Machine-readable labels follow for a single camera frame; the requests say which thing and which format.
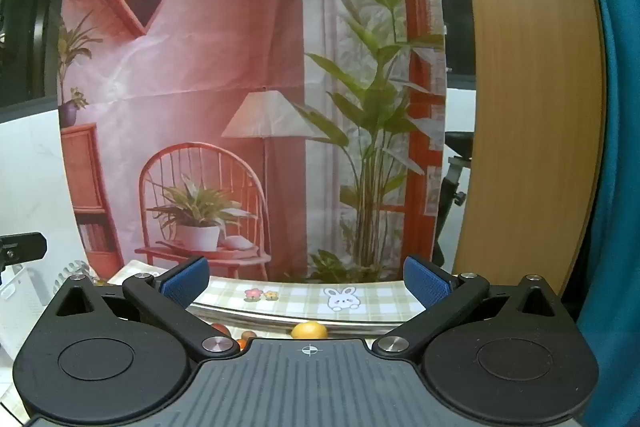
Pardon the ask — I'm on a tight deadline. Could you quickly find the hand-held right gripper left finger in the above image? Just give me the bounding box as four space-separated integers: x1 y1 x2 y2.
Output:
52 256 241 359

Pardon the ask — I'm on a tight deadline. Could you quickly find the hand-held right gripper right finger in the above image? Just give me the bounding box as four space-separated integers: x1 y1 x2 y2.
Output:
372 255 567 360

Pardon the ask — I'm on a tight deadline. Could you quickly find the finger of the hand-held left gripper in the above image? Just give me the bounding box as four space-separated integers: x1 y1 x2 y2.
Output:
0 232 48 267

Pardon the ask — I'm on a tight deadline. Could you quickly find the yellow lemon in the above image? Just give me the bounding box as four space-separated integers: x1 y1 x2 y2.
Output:
291 321 329 341

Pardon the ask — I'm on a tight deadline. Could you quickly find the white plastic basket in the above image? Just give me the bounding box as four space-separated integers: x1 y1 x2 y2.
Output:
0 263 57 359

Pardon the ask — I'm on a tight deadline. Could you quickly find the metal telescopic pole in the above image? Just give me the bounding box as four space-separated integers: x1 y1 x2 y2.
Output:
192 301 402 334

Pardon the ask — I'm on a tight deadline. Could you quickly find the checked tablecloth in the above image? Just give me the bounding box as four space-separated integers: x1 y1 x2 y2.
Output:
107 259 427 344

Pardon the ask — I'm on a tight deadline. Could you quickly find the black stand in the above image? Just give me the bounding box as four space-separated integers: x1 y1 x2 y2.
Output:
432 132 474 274

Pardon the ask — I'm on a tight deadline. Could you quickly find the wooden board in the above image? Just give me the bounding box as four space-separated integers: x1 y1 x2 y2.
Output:
451 0 609 304

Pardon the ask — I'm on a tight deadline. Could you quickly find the printed backdrop cloth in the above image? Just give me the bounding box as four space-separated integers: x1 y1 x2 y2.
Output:
57 0 447 284

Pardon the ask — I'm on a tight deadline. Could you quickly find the teal cloth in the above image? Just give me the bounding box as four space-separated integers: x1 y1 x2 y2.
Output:
570 0 640 427

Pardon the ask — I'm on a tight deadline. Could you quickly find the dark glass door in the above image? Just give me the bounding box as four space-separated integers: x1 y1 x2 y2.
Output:
0 0 87 124

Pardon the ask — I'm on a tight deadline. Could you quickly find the white wire rack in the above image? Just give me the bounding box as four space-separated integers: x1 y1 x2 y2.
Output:
52 259 92 289

